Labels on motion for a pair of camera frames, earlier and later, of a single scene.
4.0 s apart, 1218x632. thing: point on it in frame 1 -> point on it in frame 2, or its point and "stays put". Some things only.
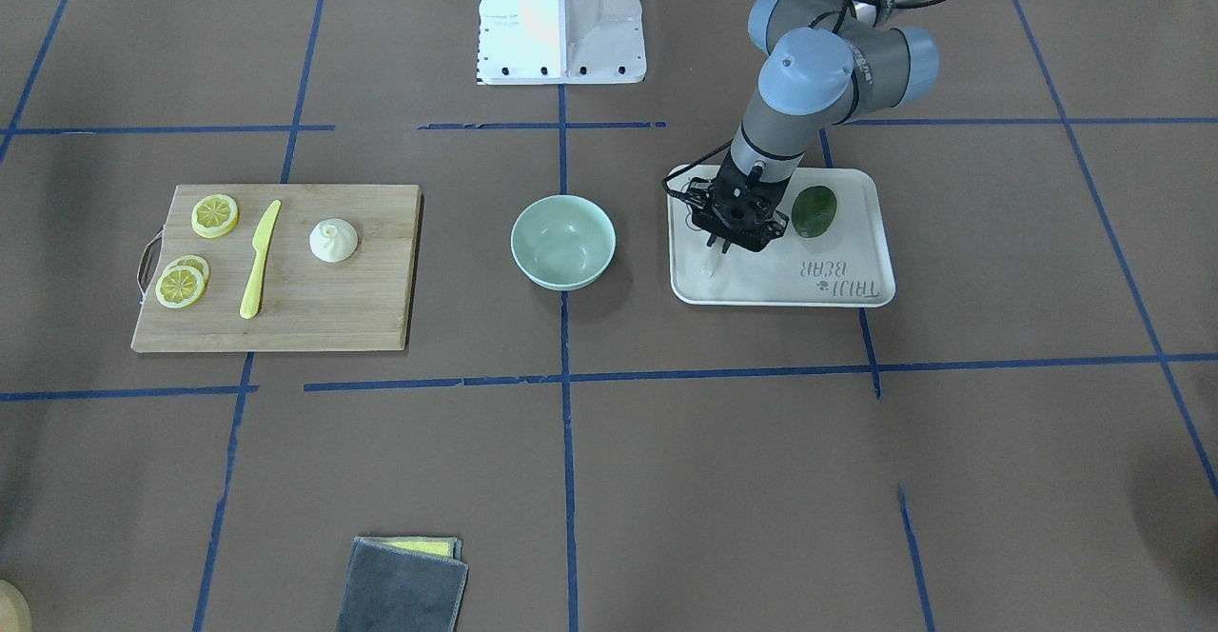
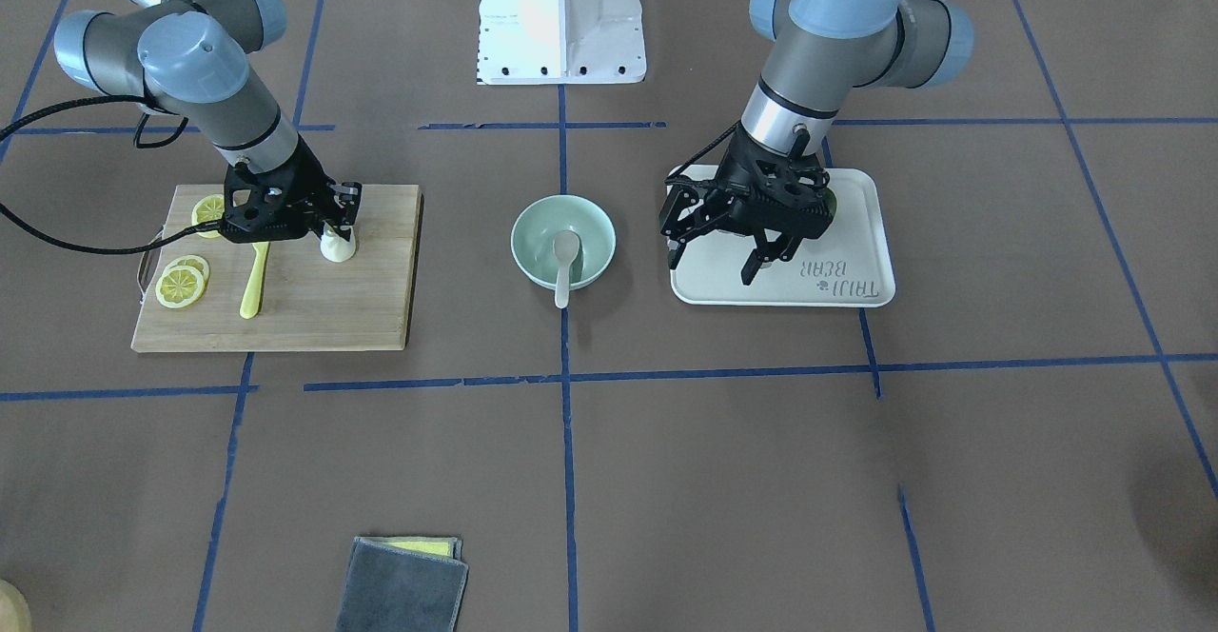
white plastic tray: (849, 266) stays put
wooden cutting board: (364, 302) stays put
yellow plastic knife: (263, 234) stays put
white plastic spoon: (710, 258) -> (566, 247)
